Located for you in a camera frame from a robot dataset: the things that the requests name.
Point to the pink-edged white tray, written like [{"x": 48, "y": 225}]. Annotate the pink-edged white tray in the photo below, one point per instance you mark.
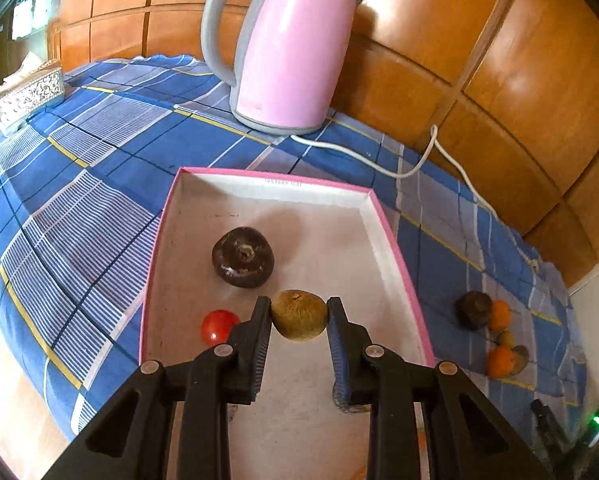
[{"x": 299, "y": 230}]

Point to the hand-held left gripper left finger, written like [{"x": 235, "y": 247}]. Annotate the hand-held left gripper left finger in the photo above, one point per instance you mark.
[{"x": 262, "y": 355}]

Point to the patterned tissue box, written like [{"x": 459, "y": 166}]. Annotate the patterned tissue box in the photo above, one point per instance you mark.
[{"x": 29, "y": 92}]

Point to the dark fruit with pale face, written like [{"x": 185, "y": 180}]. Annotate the dark fruit with pale face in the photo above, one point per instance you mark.
[{"x": 521, "y": 356}]

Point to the red tomato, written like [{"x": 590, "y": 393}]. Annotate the red tomato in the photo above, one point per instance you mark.
[{"x": 218, "y": 326}]

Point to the wooden door with glass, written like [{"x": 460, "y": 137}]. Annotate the wooden door with glass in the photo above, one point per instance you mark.
[{"x": 14, "y": 15}]

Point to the blue plaid cloth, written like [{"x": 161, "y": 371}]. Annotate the blue plaid cloth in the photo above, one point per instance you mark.
[{"x": 79, "y": 210}]

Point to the small dark mangosteen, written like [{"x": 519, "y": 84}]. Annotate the small dark mangosteen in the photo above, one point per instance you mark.
[{"x": 243, "y": 260}]

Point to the yellow-brown round fruit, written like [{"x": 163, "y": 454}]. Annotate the yellow-brown round fruit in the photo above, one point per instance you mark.
[{"x": 299, "y": 317}]

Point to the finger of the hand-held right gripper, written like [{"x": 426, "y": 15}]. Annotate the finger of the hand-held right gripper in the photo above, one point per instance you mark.
[{"x": 547, "y": 420}]

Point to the orange tangerine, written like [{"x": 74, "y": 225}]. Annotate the orange tangerine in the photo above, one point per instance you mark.
[
  {"x": 502, "y": 314},
  {"x": 499, "y": 362}
]

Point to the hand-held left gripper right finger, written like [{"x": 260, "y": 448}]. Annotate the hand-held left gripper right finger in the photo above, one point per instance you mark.
[{"x": 337, "y": 360}]

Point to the small yellow-green fruit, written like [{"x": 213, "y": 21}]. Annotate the small yellow-green fruit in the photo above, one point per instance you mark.
[{"x": 505, "y": 338}]

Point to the pink electric kettle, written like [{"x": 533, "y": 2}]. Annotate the pink electric kettle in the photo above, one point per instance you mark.
[{"x": 294, "y": 50}]

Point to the large dark mangosteen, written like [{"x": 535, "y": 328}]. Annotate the large dark mangosteen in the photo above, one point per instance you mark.
[{"x": 472, "y": 310}]

